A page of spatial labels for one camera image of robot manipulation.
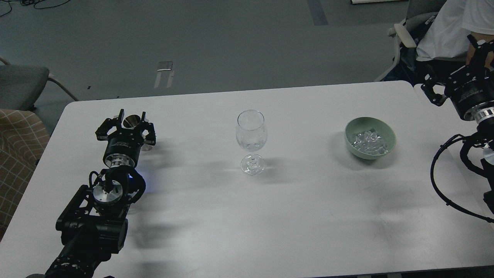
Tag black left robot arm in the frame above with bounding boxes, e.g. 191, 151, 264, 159
30, 109, 156, 278

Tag grey office chair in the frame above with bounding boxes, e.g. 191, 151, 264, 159
375, 0, 446, 85

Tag clear wine glass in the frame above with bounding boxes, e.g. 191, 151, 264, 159
236, 110, 267, 176

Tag steel double jigger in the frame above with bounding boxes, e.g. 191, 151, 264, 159
122, 114, 153, 151

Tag black floor cables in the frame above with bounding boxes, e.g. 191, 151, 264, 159
0, 0, 70, 17

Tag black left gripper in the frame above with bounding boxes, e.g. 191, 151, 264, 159
95, 109, 156, 168

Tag grey chair at left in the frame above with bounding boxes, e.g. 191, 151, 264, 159
0, 57, 79, 111

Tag metal floor plate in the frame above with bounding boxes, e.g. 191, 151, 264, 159
154, 61, 174, 89

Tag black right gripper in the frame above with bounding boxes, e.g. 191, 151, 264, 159
421, 34, 493, 121

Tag seated person white shirt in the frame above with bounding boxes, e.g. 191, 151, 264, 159
401, 0, 494, 85

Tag green ceramic bowl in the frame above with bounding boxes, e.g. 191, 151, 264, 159
343, 117, 397, 160

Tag beige checkered cushion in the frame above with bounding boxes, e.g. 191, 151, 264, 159
0, 109, 50, 239

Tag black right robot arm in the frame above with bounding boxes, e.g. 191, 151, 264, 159
421, 35, 494, 224

